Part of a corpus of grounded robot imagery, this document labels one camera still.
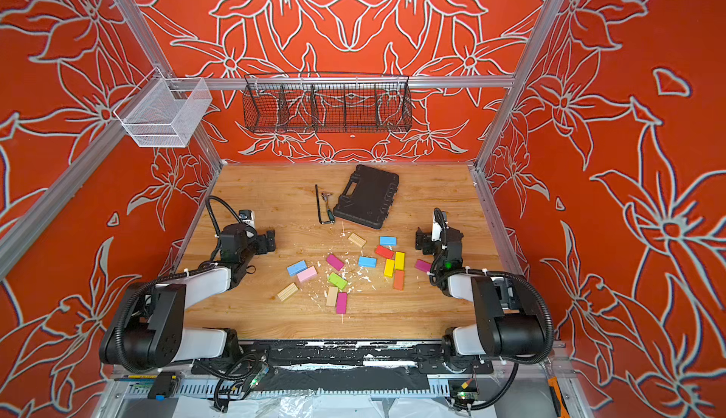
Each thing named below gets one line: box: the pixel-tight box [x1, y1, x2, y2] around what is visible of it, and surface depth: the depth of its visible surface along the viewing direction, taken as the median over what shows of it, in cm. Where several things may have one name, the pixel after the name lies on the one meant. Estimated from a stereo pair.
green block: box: [328, 272, 348, 291], surface depth 88 cm
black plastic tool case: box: [332, 164, 399, 230], surface depth 104 cm
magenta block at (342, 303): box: [336, 292, 348, 315], surface depth 83 cm
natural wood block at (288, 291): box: [276, 281, 301, 302], surface depth 85 cm
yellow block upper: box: [394, 251, 406, 271], surface depth 92 cm
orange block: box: [393, 269, 405, 291], surface depth 89 cm
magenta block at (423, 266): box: [414, 259, 433, 273], surface depth 92 cm
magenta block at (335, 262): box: [326, 254, 346, 272], surface depth 94 cm
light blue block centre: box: [358, 256, 378, 269], surface depth 92 cm
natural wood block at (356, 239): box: [346, 231, 367, 249], surface depth 97 cm
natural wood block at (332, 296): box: [326, 285, 339, 307], surface depth 85 cm
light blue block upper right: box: [379, 236, 398, 246], surface depth 97 cm
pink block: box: [296, 266, 318, 284], surface depth 89 cm
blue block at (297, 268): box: [287, 260, 308, 277], surface depth 90 cm
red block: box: [374, 244, 395, 261], surface depth 97 cm
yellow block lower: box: [383, 258, 396, 279], surface depth 90 cm
